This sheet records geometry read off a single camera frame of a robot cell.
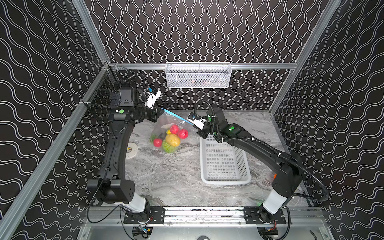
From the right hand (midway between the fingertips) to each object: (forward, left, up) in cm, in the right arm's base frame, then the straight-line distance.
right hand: (196, 123), depth 81 cm
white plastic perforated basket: (-11, -15, -25) cm, 31 cm away
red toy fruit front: (-4, +23, -12) cm, 27 cm away
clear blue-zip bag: (+1, +19, -3) cm, 19 cm away
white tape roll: (-4, +41, -22) cm, 47 cm away
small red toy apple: (0, +13, -5) cm, 14 cm away
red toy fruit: (-4, +7, -4) cm, 9 cm away
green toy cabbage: (-7, +13, -8) cm, 16 cm away
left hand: (-1, +15, +11) cm, 19 cm away
